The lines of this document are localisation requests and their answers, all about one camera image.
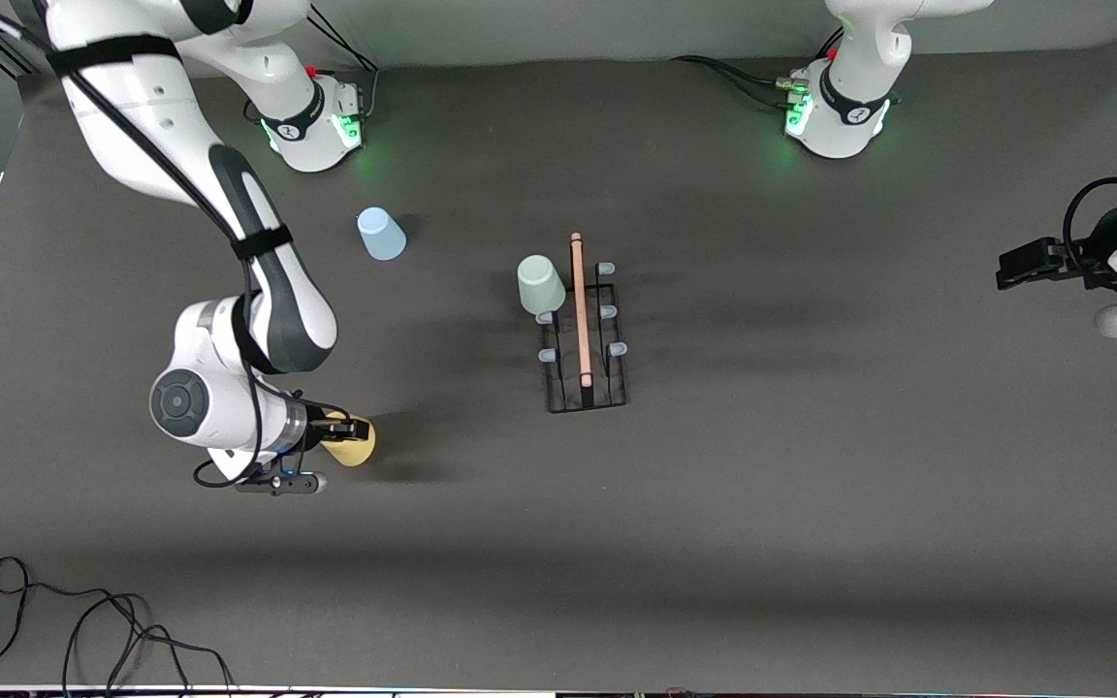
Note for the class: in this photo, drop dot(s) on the yellow plastic cup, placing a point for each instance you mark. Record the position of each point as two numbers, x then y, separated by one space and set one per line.
357 454

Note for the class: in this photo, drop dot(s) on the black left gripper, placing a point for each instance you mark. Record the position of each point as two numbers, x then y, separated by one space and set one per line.
1085 264

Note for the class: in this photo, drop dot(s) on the dark grey table mat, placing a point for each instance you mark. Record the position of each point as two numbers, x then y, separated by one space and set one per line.
714 562

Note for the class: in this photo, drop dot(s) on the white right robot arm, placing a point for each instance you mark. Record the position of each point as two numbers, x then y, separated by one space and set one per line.
132 107

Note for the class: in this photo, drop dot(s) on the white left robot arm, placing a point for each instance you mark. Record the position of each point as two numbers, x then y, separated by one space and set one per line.
849 107

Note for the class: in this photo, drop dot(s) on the light blue plastic cup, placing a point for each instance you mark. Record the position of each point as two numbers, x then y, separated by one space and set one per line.
382 236

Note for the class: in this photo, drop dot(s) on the pale green plastic cup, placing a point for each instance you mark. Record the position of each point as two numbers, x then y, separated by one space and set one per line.
539 283

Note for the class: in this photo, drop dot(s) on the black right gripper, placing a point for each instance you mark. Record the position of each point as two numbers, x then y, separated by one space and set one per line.
318 432

